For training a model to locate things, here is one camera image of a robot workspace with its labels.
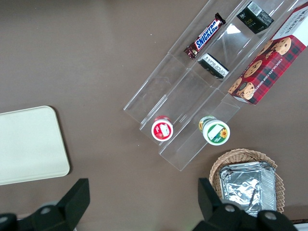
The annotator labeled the green lid small jar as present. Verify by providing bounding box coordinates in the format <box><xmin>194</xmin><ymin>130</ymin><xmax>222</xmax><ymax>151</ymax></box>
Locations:
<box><xmin>198</xmin><ymin>115</ymin><xmax>231</xmax><ymax>146</ymax></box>

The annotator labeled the black box pale lettering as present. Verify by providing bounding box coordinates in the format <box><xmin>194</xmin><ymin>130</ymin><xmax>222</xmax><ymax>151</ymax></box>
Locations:
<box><xmin>236</xmin><ymin>0</ymin><xmax>275</xmax><ymax>35</ymax></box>

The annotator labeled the clear acrylic stepped stand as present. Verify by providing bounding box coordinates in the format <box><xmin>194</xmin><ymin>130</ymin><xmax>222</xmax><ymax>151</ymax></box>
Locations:
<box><xmin>123</xmin><ymin>0</ymin><xmax>308</xmax><ymax>172</ymax></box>

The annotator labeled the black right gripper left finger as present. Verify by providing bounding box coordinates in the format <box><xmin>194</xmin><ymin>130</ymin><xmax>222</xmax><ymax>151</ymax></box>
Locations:
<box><xmin>18</xmin><ymin>178</ymin><xmax>90</xmax><ymax>231</ymax></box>

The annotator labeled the red tartan cookie box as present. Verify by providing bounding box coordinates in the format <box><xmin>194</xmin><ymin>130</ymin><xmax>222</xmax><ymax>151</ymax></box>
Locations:
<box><xmin>227</xmin><ymin>2</ymin><xmax>308</xmax><ymax>106</ymax></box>

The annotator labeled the Snickers chocolate bar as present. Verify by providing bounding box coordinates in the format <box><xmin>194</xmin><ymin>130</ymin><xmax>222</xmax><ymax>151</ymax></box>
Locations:
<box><xmin>184</xmin><ymin>12</ymin><xmax>227</xmax><ymax>60</ymax></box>

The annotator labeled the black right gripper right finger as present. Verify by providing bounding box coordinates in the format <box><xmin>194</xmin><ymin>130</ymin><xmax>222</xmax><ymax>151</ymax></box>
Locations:
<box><xmin>192</xmin><ymin>178</ymin><xmax>260</xmax><ymax>231</ymax></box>

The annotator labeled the cream plastic tray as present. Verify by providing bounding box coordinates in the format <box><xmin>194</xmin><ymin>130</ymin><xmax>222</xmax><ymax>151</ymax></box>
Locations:
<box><xmin>0</xmin><ymin>105</ymin><xmax>71</xmax><ymax>186</ymax></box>

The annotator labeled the black box white label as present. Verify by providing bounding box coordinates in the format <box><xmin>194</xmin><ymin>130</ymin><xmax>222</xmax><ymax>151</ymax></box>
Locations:
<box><xmin>197</xmin><ymin>53</ymin><xmax>230</xmax><ymax>79</ymax></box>

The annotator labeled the light wicker basket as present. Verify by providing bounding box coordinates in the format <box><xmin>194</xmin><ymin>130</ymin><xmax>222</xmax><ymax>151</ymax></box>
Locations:
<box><xmin>208</xmin><ymin>148</ymin><xmax>285</xmax><ymax>215</ymax></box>

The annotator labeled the red lid small jar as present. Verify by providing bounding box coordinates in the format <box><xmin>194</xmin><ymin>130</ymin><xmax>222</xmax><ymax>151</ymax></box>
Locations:
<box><xmin>151</xmin><ymin>115</ymin><xmax>174</xmax><ymax>141</ymax></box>

